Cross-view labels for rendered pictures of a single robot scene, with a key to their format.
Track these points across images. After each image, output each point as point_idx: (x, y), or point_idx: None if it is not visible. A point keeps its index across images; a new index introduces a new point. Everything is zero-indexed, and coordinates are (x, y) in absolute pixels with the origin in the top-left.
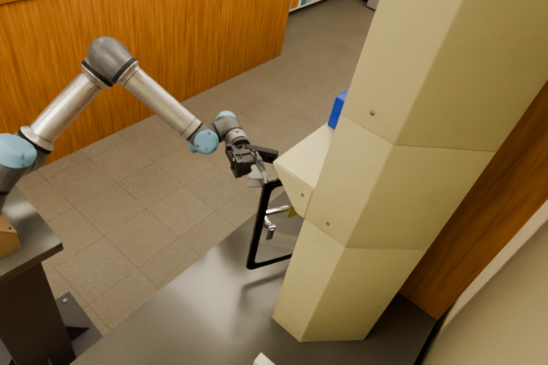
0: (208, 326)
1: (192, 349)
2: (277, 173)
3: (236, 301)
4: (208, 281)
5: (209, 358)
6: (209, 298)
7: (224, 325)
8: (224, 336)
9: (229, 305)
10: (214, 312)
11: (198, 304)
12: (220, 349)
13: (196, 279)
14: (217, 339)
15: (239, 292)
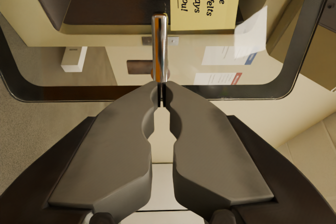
0: (48, 129)
1: (64, 134)
2: (317, 83)
3: (19, 104)
4: (0, 166)
5: (66, 115)
6: (23, 146)
7: (45, 110)
8: (53, 106)
9: (26, 112)
10: (36, 130)
11: (32, 157)
12: (60, 107)
13: (2, 187)
14: (55, 114)
15: (6, 102)
